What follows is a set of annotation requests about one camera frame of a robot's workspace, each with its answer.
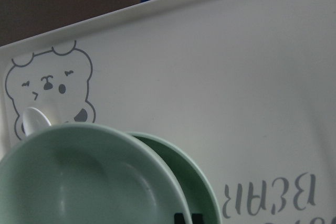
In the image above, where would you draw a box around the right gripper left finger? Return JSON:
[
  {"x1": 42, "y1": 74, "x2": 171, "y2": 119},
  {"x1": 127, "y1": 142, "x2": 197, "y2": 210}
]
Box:
[{"x1": 174, "y1": 213, "x2": 186, "y2": 224}]

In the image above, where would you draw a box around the green bowl on tray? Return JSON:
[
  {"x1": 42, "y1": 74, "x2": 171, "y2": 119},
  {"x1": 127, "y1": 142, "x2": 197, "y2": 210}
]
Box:
[{"x1": 130, "y1": 132, "x2": 222, "y2": 223}]

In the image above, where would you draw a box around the white plastic spoon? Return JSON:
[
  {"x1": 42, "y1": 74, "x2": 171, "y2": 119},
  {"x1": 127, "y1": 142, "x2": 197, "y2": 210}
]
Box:
[{"x1": 22, "y1": 107, "x2": 51, "y2": 136}]

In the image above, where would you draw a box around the green bowl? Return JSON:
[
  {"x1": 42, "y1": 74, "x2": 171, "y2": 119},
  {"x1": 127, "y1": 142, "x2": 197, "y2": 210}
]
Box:
[
  {"x1": 1, "y1": 124, "x2": 191, "y2": 223},
  {"x1": 130, "y1": 132, "x2": 222, "y2": 223}
]

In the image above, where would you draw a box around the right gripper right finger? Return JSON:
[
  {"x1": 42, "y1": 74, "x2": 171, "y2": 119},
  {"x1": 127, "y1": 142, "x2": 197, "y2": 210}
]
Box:
[{"x1": 191, "y1": 213, "x2": 204, "y2": 224}]

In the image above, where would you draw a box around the cream bear tray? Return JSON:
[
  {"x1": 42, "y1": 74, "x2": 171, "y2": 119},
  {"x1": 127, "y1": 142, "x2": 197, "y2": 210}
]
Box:
[{"x1": 1, "y1": 0, "x2": 335, "y2": 223}]

